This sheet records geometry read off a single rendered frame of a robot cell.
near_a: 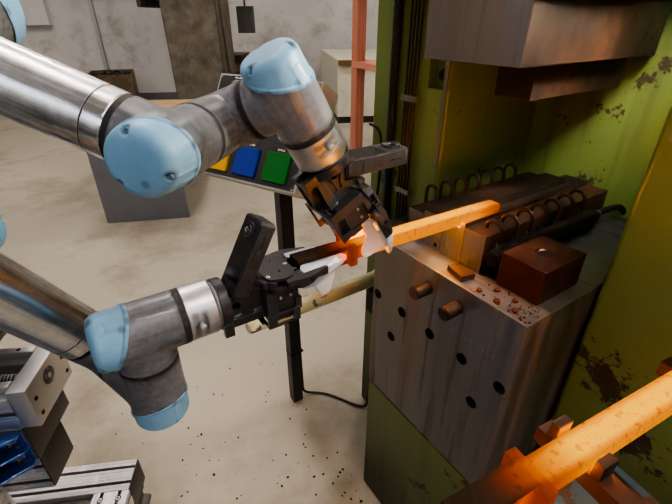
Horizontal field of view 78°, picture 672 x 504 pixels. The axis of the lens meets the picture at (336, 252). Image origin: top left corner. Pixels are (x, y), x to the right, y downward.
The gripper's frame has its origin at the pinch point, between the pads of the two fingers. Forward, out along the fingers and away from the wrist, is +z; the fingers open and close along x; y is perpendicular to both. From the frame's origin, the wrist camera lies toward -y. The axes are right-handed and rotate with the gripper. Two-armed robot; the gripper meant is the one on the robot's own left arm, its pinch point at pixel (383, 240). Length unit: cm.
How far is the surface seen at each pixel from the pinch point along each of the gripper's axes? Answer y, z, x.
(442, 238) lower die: -12.4, 13.5, -2.0
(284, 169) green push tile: -2.5, 0.6, -41.0
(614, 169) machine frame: -58, 30, 5
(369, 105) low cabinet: -256, 232, -437
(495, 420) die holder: 5.6, 33.0, 21.4
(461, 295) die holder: -4.7, 14.8, 9.2
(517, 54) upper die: -29.1, -16.2, 6.9
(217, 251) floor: 28, 99, -192
